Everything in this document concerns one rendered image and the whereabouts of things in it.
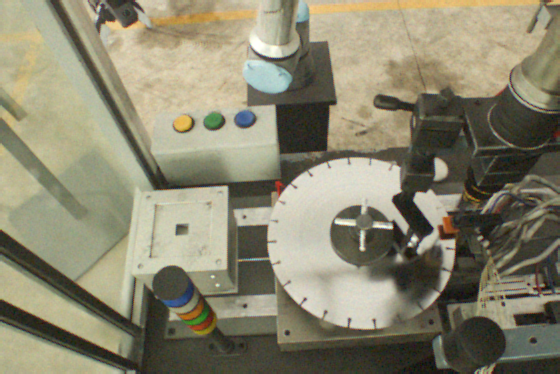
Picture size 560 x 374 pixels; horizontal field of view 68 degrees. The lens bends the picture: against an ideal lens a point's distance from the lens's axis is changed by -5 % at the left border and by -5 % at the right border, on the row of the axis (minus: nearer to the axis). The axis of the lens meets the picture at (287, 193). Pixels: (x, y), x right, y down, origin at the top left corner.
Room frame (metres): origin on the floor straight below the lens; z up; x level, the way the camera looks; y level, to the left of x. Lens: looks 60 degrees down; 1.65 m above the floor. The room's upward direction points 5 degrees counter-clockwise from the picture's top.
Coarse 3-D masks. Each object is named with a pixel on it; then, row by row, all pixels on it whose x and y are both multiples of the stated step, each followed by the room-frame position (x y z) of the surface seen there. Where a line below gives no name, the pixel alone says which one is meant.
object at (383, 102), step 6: (378, 96) 0.39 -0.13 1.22; (384, 96) 0.39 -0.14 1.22; (390, 96) 0.39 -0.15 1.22; (378, 102) 0.38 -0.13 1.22; (384, 102) 0.38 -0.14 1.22; (390, 102) 0.38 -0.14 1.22; (396, 102) 0.38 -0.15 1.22; (402, 102) 0.38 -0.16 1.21; (378, 108) 0.38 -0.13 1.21; (384, 108) 0.38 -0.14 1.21; (390, 108) 0.37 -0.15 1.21; (396, 108) 0.37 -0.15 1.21; (402, 108) 0.38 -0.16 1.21; (408, 108) 0.37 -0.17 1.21
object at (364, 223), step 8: (360, 216) 0.32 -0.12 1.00; (368, 216) 0.32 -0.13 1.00; (344, 224) 0.31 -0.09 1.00; (352, 224) 0.31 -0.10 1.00; (360, 224) 0.31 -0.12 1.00; (368, 224) 0.31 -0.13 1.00; (376, 224) 0.31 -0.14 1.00; (384, 224) 0.31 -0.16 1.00; (392, 224) 0.30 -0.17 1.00; (360, 232) 0.30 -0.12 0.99; (368, 232) 0.30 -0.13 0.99; (360, 240) 0.28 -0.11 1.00; (360, 248) 0.27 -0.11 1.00
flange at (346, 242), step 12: (336, 216) 0.35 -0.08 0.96; (348, 216) 0.35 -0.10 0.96; (372, 216) 0.34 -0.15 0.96; (384, 216) 0.34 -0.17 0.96; (336, 228) 0.32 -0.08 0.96; (348, 228) 0.32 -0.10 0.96; (372, 228) 0.31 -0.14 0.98; (384, 228) 0.32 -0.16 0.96; (336, 240) 0.30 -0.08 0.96; (348, 240) 0.30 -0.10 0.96; (372, 240) 0.29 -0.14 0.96; (384, 240) 0.29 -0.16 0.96; (336, 252) 0.28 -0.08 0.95; (348, 252) 0.28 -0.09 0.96; (360, 252) 0.28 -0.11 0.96; (372, 252) 0.27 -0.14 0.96; (384, 252) 0.27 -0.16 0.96; (360, 264) 0.26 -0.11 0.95
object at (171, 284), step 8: (160, 272) 0.19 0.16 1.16; (168, 272) 0.19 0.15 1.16; (176, 272) 0.19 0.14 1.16; (184, 272) 0.19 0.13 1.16; (152, 280) 0.18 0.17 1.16; (160, 280) 0.18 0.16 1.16; (168, 280) 0.18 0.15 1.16; (176, 280) 0.18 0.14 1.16; (184, 280) 0.18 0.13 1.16; (152, 288) 0.17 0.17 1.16; (160, 288) 0.17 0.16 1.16; (168, 288) 0.17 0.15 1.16; (176, 288) 0.17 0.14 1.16; (184, 288) 0.17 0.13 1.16; (192, 288) 0.18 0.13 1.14; (160, 296) 0.16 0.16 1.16; (168, 296) 0.16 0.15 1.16; (176, 296) 0.16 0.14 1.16; (184, 296) 0.16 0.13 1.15; (168, 304) 0.16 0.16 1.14; (176, 304) 0.16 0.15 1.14; (184, 304) 0.16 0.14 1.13
